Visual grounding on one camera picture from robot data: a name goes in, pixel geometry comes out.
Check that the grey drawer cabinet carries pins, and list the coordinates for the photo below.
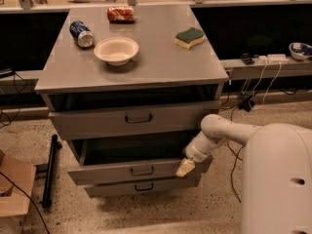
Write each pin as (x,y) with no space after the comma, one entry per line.
(161,72)

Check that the black metal bar left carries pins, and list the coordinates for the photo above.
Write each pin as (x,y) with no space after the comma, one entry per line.
(47,194)

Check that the blue white bowl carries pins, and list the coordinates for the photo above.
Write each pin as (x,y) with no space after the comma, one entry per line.
(300,51)

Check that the black power adapter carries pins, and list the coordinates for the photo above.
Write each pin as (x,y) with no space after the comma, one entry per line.
(247,105)

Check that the blue soda can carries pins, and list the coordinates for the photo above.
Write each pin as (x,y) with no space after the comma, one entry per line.
(82,35)

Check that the orange snack bag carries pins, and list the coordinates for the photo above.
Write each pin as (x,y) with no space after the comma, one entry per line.
(122,14)

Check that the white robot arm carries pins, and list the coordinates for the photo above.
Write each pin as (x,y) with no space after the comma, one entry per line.
(276,173)

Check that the green yellow sponge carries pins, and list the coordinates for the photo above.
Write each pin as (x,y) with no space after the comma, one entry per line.
(189,38)

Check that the grey top drawer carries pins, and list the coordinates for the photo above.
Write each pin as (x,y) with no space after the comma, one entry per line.
(133,120)

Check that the white paper bowl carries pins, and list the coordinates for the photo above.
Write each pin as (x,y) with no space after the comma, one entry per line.
(116,51)

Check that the white power strip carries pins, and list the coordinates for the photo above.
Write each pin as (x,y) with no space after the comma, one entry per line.
(276,58)

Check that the brown cardboard box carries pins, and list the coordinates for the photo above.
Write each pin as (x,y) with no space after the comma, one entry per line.
(16,184)

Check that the small black device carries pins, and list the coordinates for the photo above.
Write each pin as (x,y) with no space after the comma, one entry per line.
(247,59)

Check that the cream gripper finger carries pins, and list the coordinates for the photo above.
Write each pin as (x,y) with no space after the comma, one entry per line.
(186,166)

